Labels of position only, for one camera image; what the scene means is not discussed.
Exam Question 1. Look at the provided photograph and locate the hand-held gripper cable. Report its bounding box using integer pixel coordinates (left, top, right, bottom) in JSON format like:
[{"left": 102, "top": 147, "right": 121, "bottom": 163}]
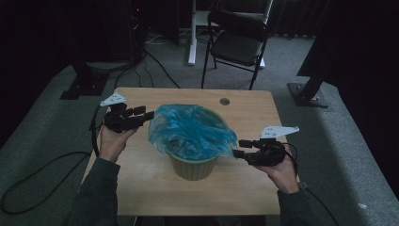
[
  {"left": 90, "top": 105, "right": 109, "bottom": 158},
  {"left": 282, "top": 142, "right": 341, "bottom": 226}
]

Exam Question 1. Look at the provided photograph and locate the black post with base plate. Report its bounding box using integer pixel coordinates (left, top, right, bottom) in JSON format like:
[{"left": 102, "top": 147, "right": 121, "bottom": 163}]
[{"left": 287, "top": 71, "right": 330, "bottom": 109}]

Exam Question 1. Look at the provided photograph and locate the person's left hand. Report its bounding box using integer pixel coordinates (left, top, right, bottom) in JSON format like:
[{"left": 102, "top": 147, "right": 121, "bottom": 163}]
[{"left": 99, "top": 126, "right": 139, "bottom": 164}]

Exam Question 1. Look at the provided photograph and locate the dark equipment rack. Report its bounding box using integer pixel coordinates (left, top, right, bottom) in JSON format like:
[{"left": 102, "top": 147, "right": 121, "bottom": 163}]
[{"left": 124, "top": 0, "right": 149, "bottom": 64}]

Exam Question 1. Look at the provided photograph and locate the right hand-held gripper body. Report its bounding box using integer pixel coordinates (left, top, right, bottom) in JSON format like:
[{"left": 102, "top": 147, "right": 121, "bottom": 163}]
[{"left": 247, "top": 125, "right": 300, "bottom": 168}]

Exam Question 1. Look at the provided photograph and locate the left hand-held gripper cable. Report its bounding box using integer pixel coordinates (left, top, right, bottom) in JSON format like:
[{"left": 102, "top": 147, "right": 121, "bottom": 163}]
[{"left": 90, "top": 105, "right": 109, "bottom": 158}]

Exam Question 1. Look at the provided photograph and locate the black curtain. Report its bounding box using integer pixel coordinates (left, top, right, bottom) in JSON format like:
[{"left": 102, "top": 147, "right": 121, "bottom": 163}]
[{"left": 295, "top": 0, "right": 399, "bottom": 192}]

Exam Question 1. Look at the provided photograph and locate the green plastic trash bin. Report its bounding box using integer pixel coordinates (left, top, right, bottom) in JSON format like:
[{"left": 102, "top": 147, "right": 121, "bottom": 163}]
[{"left": 168, "top": 150, "right": 220, "bottom": 182}]

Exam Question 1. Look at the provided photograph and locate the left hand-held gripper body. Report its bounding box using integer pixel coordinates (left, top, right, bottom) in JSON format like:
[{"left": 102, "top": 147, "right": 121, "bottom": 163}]
[{"left": 100, "top": 92, "right": 144, "bottom": 134}]

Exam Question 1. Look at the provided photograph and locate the person's right hand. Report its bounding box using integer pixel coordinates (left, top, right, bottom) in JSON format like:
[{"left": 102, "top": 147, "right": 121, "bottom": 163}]
[{"left": 255, "top": 143, "right": 301, "bottom": 195}]

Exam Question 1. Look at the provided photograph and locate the right hand-held gripper cable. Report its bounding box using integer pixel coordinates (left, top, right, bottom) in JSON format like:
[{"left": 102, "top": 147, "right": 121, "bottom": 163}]
[{"left": 282, "top": 142, "right": 341, "bottom": 226}]

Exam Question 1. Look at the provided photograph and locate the black folding chair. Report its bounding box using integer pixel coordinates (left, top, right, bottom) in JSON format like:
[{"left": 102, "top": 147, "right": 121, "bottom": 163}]
[{"left": 200, "top": 9, "right": 271, "bottom": 91}]

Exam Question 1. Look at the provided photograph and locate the thin black floor cable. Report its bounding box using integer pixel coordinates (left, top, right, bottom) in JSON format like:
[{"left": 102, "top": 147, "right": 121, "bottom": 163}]
[{"left": 142, "top": 48, "right": 183, "bottom": 89}]

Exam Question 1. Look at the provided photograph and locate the long black floor cable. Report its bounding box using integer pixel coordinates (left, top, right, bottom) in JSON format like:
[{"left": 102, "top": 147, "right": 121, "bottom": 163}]
[{"left": 0, "top": 151, "right": 92, "bottom": 216}]

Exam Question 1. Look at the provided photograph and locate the blue plastic bag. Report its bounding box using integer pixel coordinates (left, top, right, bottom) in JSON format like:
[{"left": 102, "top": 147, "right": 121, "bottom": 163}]
[{"left": 147, "top": 104, "right": 239, "bottom": 162}]

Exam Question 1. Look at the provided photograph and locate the black stand with square base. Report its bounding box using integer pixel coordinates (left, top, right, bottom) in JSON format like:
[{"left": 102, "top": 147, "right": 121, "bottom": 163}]
[{"left": 59, "top": 60, "right": 109, "bottom": 101}]

